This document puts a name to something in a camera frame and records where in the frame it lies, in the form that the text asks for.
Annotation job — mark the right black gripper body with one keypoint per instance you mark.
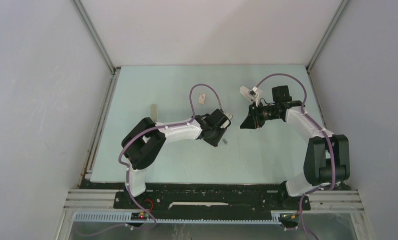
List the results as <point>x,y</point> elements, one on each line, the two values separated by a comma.
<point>264,113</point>

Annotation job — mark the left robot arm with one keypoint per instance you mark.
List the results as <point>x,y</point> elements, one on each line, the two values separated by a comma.
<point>142,145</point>

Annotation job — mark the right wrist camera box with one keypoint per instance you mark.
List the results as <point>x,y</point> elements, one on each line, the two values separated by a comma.
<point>254,95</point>

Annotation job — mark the beige stapler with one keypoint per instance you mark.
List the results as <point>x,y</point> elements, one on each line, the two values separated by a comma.
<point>154,112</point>

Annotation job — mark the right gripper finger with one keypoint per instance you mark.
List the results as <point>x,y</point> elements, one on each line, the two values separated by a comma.
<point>249,121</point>
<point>257,125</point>

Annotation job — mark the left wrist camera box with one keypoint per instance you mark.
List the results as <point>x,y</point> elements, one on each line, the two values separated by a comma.
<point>226,122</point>

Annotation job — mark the white cable duct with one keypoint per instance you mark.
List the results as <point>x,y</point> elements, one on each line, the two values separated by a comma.
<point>126,217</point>

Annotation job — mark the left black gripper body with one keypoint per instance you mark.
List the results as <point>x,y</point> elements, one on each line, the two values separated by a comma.
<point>214,138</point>

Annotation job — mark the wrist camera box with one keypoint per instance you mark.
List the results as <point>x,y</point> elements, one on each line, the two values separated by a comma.
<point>226,122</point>
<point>254,95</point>

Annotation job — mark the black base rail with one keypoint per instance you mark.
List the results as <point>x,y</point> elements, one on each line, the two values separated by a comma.
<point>212,201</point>

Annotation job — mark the white stapler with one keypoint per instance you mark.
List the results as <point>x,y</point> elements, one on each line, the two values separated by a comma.
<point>244,91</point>

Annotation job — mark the small white staple box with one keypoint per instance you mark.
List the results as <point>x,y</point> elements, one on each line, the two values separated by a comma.
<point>202,98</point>

